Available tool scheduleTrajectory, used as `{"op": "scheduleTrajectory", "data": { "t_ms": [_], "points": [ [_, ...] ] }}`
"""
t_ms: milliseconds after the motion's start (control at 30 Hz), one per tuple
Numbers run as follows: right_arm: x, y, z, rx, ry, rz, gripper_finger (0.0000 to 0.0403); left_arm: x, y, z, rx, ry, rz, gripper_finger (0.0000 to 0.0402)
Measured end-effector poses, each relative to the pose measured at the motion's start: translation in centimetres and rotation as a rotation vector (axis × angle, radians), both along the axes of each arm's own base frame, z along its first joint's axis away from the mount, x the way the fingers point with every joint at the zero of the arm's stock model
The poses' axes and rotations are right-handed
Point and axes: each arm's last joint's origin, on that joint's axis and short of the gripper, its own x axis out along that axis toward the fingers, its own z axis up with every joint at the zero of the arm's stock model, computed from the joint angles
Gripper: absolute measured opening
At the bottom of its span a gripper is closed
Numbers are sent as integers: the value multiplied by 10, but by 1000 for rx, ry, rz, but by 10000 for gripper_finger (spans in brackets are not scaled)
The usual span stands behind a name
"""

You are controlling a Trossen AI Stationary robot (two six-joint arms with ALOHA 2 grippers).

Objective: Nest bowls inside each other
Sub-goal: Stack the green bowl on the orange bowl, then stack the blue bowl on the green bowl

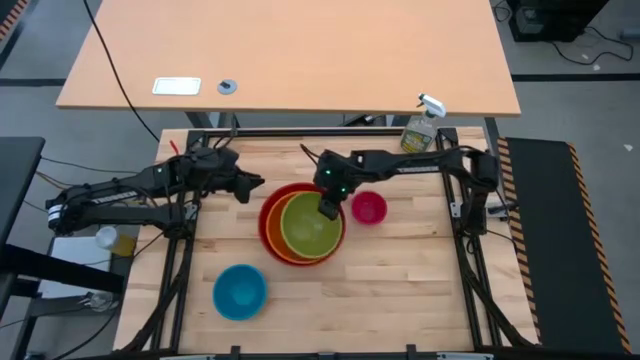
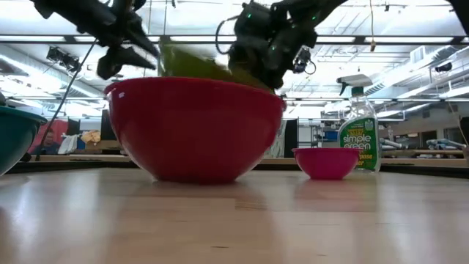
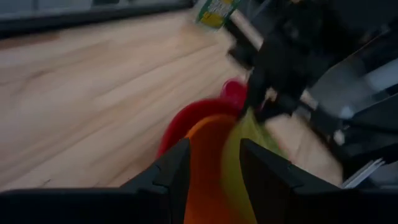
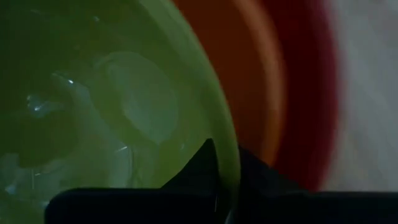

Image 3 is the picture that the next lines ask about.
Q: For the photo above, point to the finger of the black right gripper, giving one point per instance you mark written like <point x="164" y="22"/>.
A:
<point x="280" y="109"/>
<point x="252" y="93"/>

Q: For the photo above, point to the white cylindrical tube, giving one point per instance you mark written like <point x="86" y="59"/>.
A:
<point x="247" y="28"/>

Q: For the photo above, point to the grey metal shelf rack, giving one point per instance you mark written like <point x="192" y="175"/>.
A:
<point x="357" y="93"/>

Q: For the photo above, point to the yellow-green plastic bowl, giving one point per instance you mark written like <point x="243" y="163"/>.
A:
<point x="234" y="165"/>

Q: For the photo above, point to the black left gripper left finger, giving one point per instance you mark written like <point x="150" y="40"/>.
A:
<point x="175" y="174"/>

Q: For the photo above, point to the orange plastic bowl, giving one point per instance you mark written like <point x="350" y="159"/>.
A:
<point x="206" y="174"/>

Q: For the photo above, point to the small red plastic bowl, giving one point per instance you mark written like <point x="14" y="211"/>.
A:
<point x="234" y="91"/>

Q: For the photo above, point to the black table edge rail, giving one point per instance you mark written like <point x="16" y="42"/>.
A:
<point x="93" y="17"/>

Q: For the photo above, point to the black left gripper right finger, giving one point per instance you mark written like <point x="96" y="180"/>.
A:
<point x="267" y="180"/>

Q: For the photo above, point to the green and yellow box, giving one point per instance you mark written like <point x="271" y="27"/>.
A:
<point x="216" y="12"/>

